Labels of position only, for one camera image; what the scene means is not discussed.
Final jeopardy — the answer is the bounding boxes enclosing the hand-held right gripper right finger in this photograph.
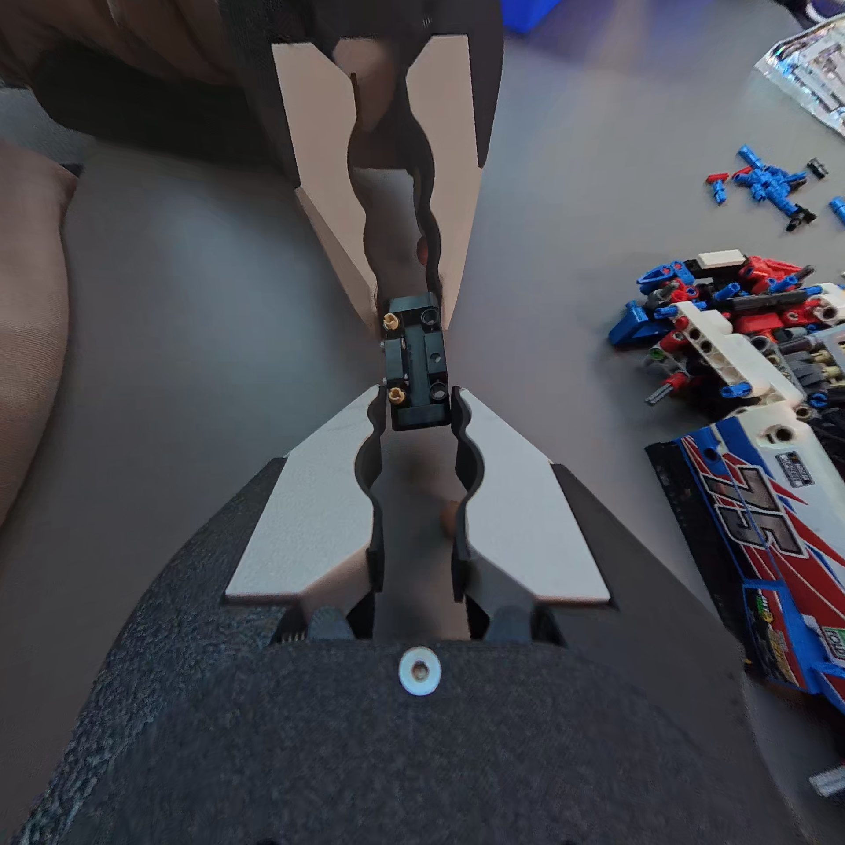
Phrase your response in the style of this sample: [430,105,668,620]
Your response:
[450,387,613,615]

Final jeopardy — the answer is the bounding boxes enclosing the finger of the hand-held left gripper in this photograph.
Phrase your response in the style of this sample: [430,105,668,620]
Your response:
[271,43,390,332]
[404,33,479,331]

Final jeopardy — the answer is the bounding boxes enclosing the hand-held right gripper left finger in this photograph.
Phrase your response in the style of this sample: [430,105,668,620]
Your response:
[224,385,386,615]

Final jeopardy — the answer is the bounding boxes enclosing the black brick assembly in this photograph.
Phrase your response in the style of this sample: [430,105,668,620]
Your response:
[381,292,451,433]

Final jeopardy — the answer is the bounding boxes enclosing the holographic sticker sheet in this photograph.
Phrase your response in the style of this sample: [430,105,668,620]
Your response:
[754,13,845,137]

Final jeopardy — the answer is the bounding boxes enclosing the person's left forearm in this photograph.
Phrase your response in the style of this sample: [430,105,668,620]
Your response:
[0,0,228,87]

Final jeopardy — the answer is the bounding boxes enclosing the black padded cushion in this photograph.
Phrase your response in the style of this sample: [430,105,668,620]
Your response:
[29,36,278,156]

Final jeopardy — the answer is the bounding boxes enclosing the blue plastic bin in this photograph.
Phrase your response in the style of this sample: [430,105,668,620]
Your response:
[500,0,562,35]

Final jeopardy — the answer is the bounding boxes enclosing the toy brick race car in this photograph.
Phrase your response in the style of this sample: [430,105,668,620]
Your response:
[607,250,845,694]

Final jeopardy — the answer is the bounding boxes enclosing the pile of blue brick pins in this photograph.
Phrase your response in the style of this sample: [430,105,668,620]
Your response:
[729,145,809,220]

